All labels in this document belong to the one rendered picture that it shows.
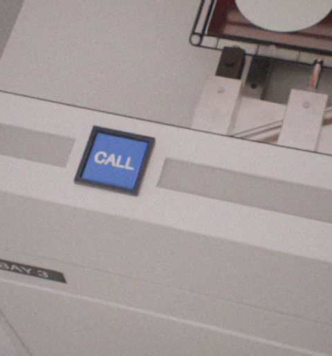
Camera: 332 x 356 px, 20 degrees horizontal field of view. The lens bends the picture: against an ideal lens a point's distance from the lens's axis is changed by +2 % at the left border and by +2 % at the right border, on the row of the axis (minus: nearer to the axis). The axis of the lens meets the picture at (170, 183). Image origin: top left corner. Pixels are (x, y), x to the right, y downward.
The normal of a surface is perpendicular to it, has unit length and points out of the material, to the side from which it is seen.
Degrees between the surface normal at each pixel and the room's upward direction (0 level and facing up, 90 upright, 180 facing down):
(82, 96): 0
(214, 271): 90
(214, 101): 0
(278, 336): 90
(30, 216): 90
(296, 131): 0
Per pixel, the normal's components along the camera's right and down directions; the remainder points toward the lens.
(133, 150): -0.08, -0.46
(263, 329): -0.26, 0.87
